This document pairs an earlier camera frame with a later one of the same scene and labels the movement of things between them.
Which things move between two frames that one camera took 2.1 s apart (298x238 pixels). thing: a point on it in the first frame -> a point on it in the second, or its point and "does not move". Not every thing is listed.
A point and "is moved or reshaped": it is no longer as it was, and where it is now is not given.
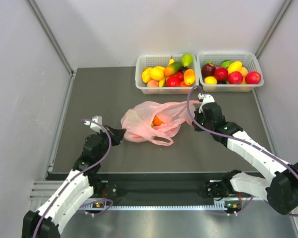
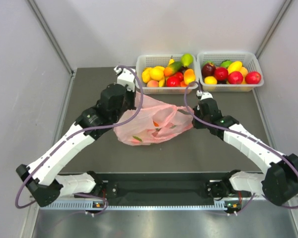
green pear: x=186 y=60 does not move
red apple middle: x=221 y=73 does not move
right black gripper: x=197 y=114 does not move
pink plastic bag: x=148 y=121 is moved or reshaped
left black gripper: x=116 y=135 -> x=132 y=95
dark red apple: x=208 y=70 does not move
